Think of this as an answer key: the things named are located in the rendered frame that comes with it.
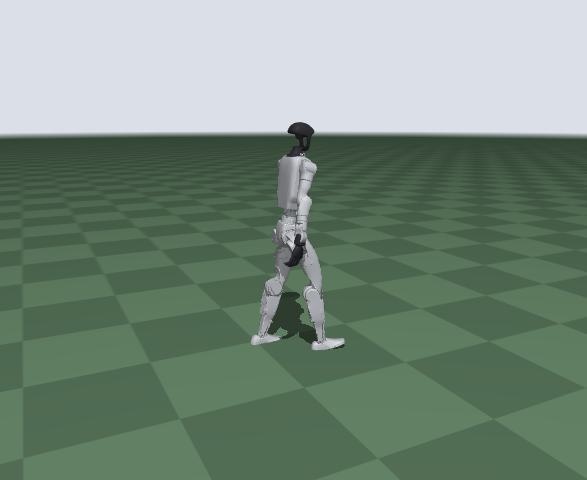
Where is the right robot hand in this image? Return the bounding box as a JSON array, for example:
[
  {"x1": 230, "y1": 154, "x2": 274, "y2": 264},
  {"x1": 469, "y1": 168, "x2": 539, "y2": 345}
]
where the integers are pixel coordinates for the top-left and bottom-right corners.
[{"x1": 283, "y1": 234, "x2": 305, "y2": 267}]

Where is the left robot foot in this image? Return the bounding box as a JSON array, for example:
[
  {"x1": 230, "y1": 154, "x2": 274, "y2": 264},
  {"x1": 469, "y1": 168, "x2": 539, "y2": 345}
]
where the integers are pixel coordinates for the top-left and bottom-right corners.
[{"x1": 250, "y1": 332, "x2": 282, "y2": 345}]

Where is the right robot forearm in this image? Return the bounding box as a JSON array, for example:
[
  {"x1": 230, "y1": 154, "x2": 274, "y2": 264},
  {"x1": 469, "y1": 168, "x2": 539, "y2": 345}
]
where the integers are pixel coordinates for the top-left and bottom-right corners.
[{"x1": 295, "y1": 197, "x2": 312, "y2": 243}]

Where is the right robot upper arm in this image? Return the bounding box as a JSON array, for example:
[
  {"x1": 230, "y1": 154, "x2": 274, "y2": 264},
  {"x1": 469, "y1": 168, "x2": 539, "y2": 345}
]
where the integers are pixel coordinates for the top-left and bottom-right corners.
[{"x1": 297, "y1": 159, "x2": 317, "y2": 207}]

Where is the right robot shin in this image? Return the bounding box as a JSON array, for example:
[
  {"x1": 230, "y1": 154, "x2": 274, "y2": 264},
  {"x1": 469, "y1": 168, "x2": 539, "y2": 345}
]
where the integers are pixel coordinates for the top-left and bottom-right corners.
[{"x1": 305, "y1": 288, "x2": 325, "y2": 344}]

